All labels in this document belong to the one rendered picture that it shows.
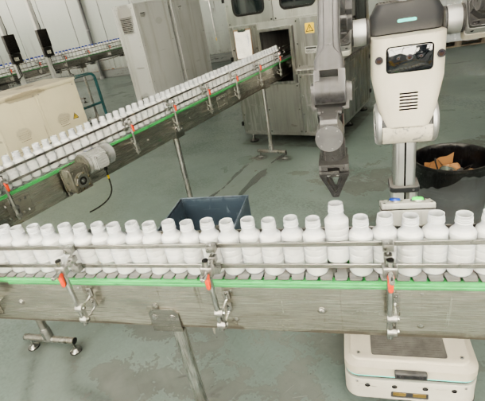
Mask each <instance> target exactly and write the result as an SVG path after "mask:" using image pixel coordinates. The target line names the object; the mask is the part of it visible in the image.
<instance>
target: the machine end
mask: <svg viewBox="0 0 485 401"><path fill-rule="evenodd" d="M221 2H222V3H224V7H225V12H226V18H227V27H228V32H229V37H230V42H231V51H232V56H233V57H231V62H233V61H234V62H236V61H237V60H241V59H237V54H236V48H235V39H234V33H233V30H237V29H248V28H250V31H251V38H252V44H253V50H254V54H255V53H258V52H261V51H264V50H265V49H268V48H271V47H273V46H275V45H276V46H277V48H278V49H279V47H280V48H281V47H282V46H283V45H288V44H290V47H288V48H287V49H285V52H287V51H289V50H290V49H291V57H292V65H293V72H292V73H290V74H288V75H287V76H285V77H283V78H281V79H280V80H278V81H276V82H274V83H273V84H271V85H270V87H269V88H267V89H266V99H267V106H268V112H269V118H270V129H271V134H279V135H309V136H316V130H317V126H318V118H317V111H312V108H311V106H312V100H311V89H310V87H311V84H313V71H314V60H315V57H316V49H317V0H221ZM362 18H366V19H367V18H369V4H368V0H352V20H357V19H362ZM370 47H371V46H370V45H364V46H359V47H354V46H353V47H352V48H351V55H349V56H343V58H344V67H345V72H346V80H349V81H352V100H349V108H348V109H343V110H342V111H343V118H344V126H346V127H350V126H353V125H354V123H350V120H351V119H352V118H353V117H354V116H355V115H356V114H357V113H358V112H359V111H366V110H367V108H366V107H364V105H365V104H366V103H367V102H368V101H369V100H370V98H371V88H370V58H371V55H370ZM240 103H241V109H242V118H243V121H242V126H244V128H245V132H246V134H252V135H253V138H252V139H251V140H250V142H258V141H259V138H255V135H256V134H267V129H266V119H265V113H264V107H263V101H262V90H260V91H258V92H256V93H254V94H253V95H251V96H249V97H247V98H245V99H244V100H242V101H240Z"/></svg>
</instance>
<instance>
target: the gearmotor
mask: <svg viewBox="0 0 485 401"><path fill-rule="evenodd" d="M115 159H116V153H115V150H114V148H113V147H112V146H111V145H110V144H108V143H102V144H100V145H98V146H95V147H93V148H91V149H89V150H85V151H84V152H83V153H81V154H78V155H76V157H75V162H73V163H72V164H70V165H67V166H65V167H64V168H62V169H61V170H59V173H60V176H61V179H62V181H63V183H64V187H65V188H66V191H67V193H68V195H69V196H73V193H77V194H79V193H81V192H83V191H84V190H86V189H89V188H90V187H92V186H93V182H92V179H91V176H90V174H92V173H94V172H95V171H97V170H99V169H102V168H104V170H106V172H107V170H108V168H107V166H108V165H110V164H111V163H112V162H114V161H115ZM107 178H108V180H109V182H110V185H111V194H112V190H113V189H112V184H111V180H110V176H109V174H108V172H107ZM111 194H110V196H109V197H108V198H107V200H106V201H105V202H104V203H102V204H101V205H100V206H99V207H97V208H100V207H101V206H103V205H104V204H105V203H106V202H107V201H108V200H109V199H110V197H111ZM97 208H95V209H93V210H91V211H90V212H93V211H95V210H96V209H97Z"/></svg>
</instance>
